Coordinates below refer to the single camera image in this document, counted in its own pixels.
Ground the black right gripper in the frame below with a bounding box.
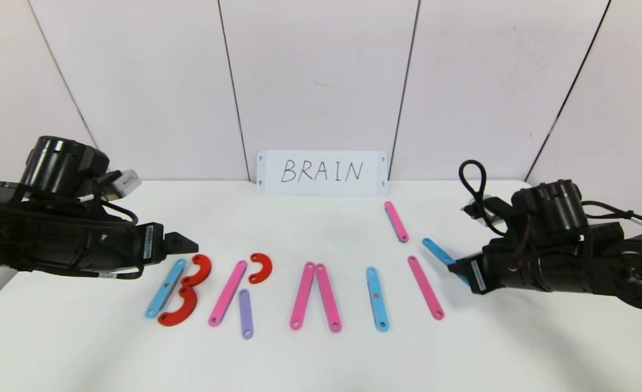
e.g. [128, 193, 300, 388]
[447, 244, 525, 295]

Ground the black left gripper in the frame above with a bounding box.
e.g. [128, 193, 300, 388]
[83, 222, 199, 272]

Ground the short blue three-hole bar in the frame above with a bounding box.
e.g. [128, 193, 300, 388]
[422, 238, 472, 287]

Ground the long pink bar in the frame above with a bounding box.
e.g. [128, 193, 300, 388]
[407, 256, 445, 321]
[290, 262, 316, 330]
[315, 264, 343, 333]
[208, 260, 248, 327]

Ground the pink bar with purple underside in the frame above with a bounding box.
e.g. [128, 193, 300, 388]
[384, 201, 409, 243]

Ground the small red C-shaped piece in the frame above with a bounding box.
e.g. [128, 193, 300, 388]
[248, 253, 273, 284]

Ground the short purple bar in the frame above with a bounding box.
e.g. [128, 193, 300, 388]
[238, 289, 255, 340]

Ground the white BRAIN sign card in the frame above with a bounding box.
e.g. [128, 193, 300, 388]
[256, 151, 388, 196]

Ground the light blue slanted-hole bar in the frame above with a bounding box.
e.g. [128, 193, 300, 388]
[145, 258, 187, 319]

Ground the large red C-shaped piece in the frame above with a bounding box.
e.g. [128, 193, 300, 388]
[157, 286, 199, 327]

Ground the long blue bar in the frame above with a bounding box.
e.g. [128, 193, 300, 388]
[366, 266, 390, 332]

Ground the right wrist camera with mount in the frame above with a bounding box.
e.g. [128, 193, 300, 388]
[462, 196, 513, 225]

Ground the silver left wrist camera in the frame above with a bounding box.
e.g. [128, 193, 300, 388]
[105, 169, 142, 199]

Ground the black looped cable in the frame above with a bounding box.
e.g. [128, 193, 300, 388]
[458, 160, 488, 221]

